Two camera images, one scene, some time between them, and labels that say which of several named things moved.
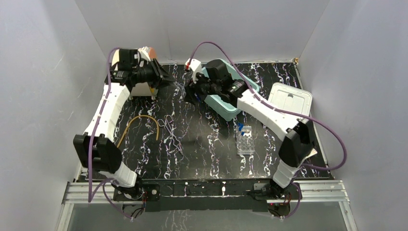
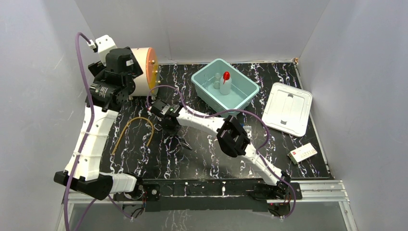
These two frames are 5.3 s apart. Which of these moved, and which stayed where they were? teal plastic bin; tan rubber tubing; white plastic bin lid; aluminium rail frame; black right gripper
Moved: black right gripper; tan rubber tubing
Stayed: aluminium rail frame; teal plastic bin; white plastic bin lid
